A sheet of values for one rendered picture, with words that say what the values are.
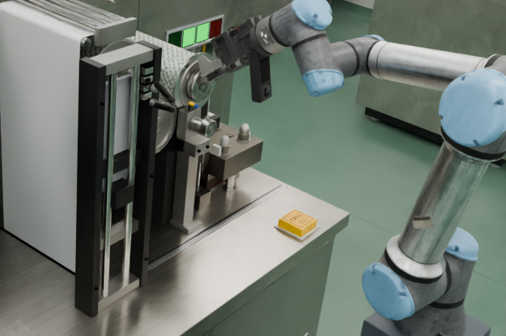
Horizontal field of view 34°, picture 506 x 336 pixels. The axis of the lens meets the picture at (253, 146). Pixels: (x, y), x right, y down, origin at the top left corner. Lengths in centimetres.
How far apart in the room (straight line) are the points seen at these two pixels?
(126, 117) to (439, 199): 60
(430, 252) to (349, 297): 186
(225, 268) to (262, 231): 19
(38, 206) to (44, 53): 36
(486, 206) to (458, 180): 282
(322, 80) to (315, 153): 281
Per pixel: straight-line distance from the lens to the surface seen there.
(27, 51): 170
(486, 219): 415
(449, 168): 143
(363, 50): 169
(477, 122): 135
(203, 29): 240
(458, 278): 169
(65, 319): 171
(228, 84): 290
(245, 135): 212
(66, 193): 174
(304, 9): 161
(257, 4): 260
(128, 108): 158
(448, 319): 176
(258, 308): 199
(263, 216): 207
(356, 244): 371
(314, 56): 161
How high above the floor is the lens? 199
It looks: 27 degrees down
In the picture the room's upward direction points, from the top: 7 degrees clockwise
